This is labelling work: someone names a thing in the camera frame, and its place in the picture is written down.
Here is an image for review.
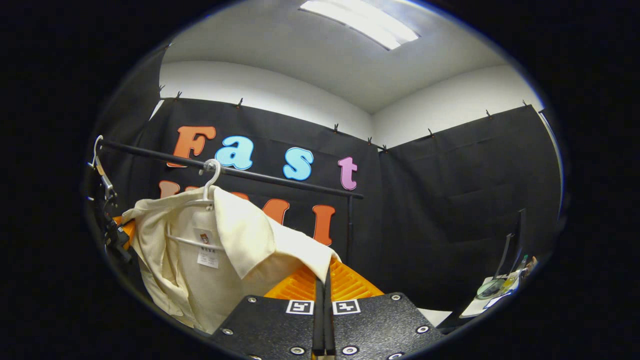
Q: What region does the white flat board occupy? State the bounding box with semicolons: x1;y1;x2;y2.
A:
417;307;453;328

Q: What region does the glass bowl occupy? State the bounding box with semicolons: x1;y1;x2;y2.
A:
476;278;507;301

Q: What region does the row of small black clips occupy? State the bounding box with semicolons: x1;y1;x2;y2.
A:
157;42;528;153

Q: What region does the black backdrop cloth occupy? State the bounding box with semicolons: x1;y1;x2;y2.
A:
85;45;566;331

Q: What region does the cream button-up shirt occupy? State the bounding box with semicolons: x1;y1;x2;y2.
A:
121;186;342;335

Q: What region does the ceiling light panel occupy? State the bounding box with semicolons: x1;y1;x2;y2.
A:
299;0;421;51

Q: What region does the small white side table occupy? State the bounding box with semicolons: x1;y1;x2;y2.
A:
460;275;521;319

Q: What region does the black computer monitor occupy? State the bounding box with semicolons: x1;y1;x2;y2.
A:
492;209;527;281

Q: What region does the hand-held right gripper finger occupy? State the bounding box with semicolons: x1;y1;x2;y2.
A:
209;264;326;360
324;256;447;360

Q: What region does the blue and white card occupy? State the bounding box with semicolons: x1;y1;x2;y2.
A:
482;291;513;310

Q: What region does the black metal clothes rail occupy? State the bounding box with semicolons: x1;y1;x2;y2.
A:
97;139;365;268

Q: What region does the white plastic clothes hanger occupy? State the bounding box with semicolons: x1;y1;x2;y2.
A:
167;159;226;252
89;134;119;203

